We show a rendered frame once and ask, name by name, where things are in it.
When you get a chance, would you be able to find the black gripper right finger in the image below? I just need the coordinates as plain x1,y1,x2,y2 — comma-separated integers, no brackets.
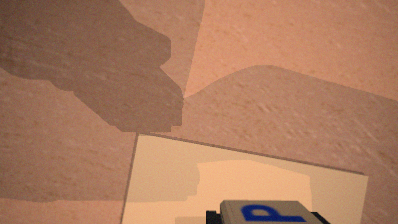
311,212,330,224

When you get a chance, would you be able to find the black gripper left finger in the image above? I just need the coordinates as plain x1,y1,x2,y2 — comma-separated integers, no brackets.
206,210,222,224

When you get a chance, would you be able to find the beige square mat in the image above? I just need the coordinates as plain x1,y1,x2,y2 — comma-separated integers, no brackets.
122,133,369,224

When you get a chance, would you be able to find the beige block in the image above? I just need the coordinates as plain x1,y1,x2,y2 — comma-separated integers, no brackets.
220,200,323,224

